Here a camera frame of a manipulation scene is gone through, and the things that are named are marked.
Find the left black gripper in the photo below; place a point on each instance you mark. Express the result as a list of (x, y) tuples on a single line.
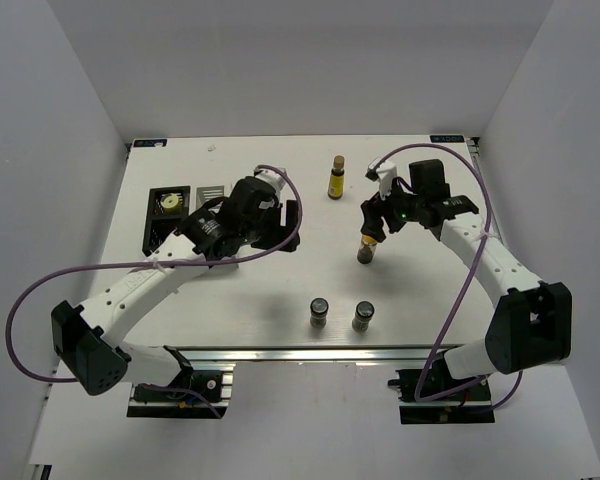
[(280, 234)]

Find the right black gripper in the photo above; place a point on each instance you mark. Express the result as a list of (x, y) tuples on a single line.
[(376, 208)]

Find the yellow spice jar black lid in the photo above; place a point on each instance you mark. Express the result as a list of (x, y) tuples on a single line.
[(366, 250)]

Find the small brown bottle tan cap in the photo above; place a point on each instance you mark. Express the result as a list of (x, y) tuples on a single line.
[(336, 179)]

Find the dark spice jar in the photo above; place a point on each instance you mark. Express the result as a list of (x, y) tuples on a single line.
[(319, 308), (364, 312)]

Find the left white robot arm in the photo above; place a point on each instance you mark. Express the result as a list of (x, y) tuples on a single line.
[(90, 338)]

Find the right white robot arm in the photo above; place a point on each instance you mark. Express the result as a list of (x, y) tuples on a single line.
[(532, 320)]

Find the white slotted organizer box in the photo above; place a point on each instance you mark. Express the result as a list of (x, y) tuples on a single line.
[(204, 194)]

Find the cream cap spice jar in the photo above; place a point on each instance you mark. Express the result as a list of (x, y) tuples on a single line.
[(170, 203)]

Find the black slotted organizer box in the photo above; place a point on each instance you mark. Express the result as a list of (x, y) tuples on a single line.
[(158, 224)]

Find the blue label right corner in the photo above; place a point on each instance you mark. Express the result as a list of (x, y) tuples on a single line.
[(446, 139)]

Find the blue label corner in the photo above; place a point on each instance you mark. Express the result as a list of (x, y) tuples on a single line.
[(446, 139), (149, 143)]

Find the blue label left corner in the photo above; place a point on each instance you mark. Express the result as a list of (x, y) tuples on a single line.
[(149, 143)]

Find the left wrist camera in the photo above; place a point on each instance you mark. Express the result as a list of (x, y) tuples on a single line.
[(275, 177)]

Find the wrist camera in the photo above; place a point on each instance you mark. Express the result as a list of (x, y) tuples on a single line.
[(383, 173), (275, 177)]

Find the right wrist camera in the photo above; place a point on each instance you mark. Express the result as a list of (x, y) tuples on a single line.
[(383, 173)]

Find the aluminium rail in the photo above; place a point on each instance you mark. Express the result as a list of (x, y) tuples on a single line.
[(360, 354)]

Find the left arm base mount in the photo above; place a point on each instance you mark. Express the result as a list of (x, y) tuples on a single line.
[(205, 394)]

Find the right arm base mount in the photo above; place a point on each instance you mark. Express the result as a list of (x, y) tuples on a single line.
[(470, 406)]

